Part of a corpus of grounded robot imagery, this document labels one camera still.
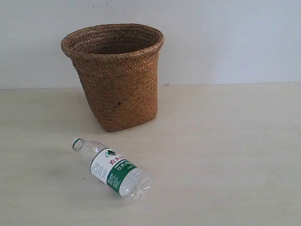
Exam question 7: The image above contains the clear plastic water bottle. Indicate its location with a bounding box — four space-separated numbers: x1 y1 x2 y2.
72 138 151 199

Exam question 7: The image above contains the brown woven wicker basket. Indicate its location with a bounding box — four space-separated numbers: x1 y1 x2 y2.
61 24 164 132

